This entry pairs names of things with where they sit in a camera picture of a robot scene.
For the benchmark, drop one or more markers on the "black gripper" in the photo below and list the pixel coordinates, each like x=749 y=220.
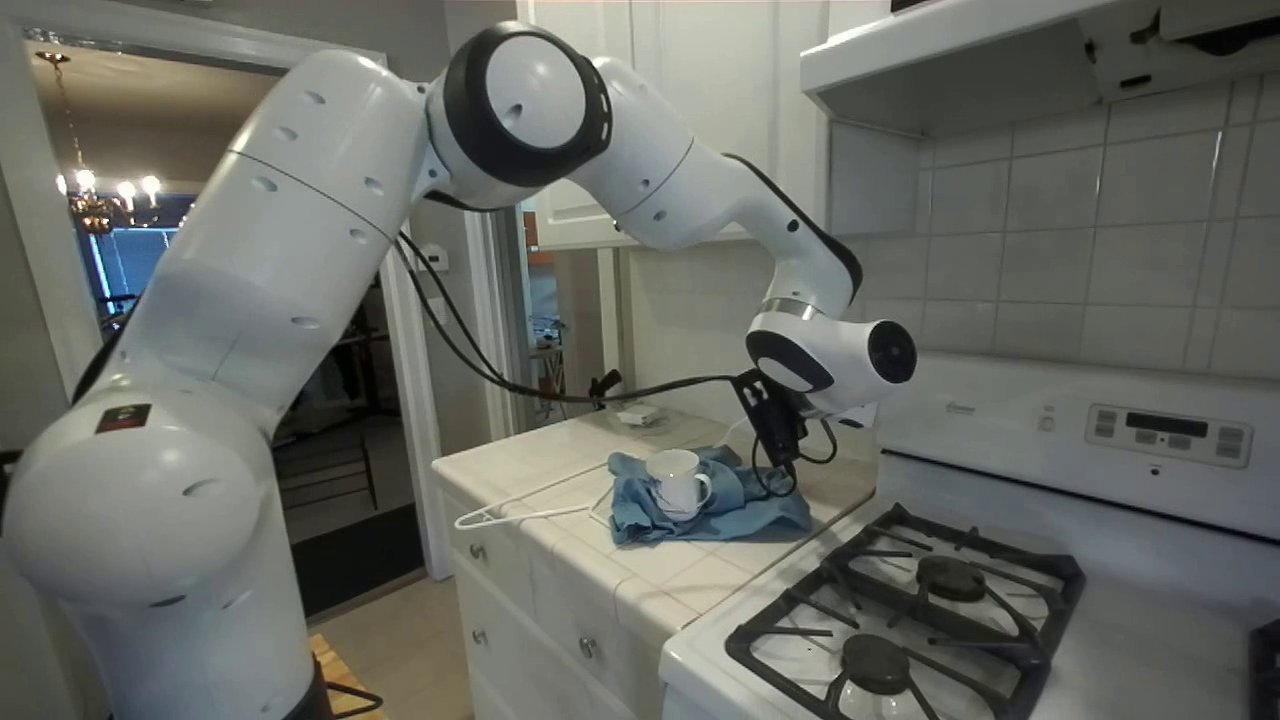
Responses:
x=770 y=405

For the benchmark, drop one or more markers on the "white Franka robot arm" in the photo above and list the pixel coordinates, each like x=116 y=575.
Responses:
x=264 y=293

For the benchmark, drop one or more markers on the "white cup blue print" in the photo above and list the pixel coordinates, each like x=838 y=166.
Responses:
x=681 y=487

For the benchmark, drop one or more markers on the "blue cloth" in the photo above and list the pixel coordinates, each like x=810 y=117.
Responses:
x=745 y=513

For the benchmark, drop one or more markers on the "white power adapter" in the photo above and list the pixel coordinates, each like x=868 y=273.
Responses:
x=638 y=413

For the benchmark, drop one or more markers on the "black burner grate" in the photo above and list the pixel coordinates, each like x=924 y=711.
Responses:
x=920 y=623

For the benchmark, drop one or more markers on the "white gas stove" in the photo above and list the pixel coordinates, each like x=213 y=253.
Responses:
x=1065 y=534

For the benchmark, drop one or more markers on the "white base cabinet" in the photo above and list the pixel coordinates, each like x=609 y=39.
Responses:
x=532 y=625

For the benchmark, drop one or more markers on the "white range hood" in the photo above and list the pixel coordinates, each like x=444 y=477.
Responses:
x=963 y=55

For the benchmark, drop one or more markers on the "blue screen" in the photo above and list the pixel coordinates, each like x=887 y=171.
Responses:
x=124 y=273

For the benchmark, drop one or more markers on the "brass chandelier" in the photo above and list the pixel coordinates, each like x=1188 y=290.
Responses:
x=100 y=180

